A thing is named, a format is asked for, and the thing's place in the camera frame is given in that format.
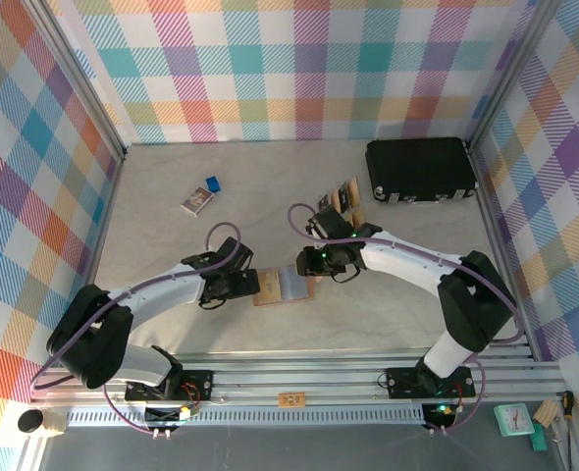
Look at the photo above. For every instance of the small green object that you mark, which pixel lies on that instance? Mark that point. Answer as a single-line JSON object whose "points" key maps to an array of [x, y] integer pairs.
{"points": [[539, 441]]}

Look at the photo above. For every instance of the pink leather card holder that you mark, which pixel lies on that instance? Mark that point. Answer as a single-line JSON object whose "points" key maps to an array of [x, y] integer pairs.
{"points": [[294, 284]]}

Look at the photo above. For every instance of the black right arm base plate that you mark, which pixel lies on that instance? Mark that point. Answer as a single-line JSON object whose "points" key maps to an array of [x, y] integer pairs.
{"points": [[402, 382]]}

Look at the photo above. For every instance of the small wooden board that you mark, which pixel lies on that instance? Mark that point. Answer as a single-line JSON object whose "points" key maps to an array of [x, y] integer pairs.
{"points": [[292, 400]]}

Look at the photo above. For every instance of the wooden block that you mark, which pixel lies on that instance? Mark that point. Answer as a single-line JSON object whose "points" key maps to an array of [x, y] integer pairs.
{"points": [[547, 413]]}

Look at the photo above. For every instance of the black round cap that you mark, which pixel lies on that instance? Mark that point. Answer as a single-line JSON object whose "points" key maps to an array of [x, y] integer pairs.
{"points": [[30, 422]]}

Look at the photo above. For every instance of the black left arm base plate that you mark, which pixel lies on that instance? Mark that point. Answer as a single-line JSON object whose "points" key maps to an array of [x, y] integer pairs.
{"points": [[196, 385]]}

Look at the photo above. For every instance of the aluminium frame post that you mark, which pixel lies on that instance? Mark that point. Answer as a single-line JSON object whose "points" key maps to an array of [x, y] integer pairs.
{"points": [[78, 78], [511, 73]]}

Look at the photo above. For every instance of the black yellow screwdriver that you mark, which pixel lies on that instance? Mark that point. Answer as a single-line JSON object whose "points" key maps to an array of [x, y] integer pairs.
{"points": [[567, 403]]}

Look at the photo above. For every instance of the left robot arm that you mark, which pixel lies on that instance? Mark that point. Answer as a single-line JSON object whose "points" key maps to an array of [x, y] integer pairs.
{"points": [[172, 292]]}

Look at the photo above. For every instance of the aluminium mounting rail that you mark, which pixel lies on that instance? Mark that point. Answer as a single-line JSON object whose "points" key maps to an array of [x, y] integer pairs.
{"points": [[270, 378]]}

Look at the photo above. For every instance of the teal alarm clock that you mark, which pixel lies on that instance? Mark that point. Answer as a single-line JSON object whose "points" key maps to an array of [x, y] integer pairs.
{"points": [[515, 419]]}

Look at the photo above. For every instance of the black VIP card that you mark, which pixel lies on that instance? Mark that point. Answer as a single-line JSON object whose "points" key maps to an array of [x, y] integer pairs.
{"points": [[324, 201]]}

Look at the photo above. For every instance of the playing card box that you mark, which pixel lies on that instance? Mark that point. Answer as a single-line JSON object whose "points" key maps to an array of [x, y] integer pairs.
{"points": [[197, 201]]}

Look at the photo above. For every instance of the black controller box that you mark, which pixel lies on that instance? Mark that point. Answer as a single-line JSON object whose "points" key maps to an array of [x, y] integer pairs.
{"points": [[162, 416], [439, 416]]}

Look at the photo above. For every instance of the black hard case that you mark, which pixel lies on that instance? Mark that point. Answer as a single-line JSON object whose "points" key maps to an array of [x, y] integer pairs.
{"points": [[417, 167]]}

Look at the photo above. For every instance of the aluminium side rail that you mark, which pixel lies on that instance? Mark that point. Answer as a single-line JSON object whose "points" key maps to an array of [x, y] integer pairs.
{"points": [[107, 206], [490, 206]]}

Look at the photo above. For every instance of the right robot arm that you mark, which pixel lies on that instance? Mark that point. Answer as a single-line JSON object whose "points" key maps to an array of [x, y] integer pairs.
{"points": [[407, 260]]}

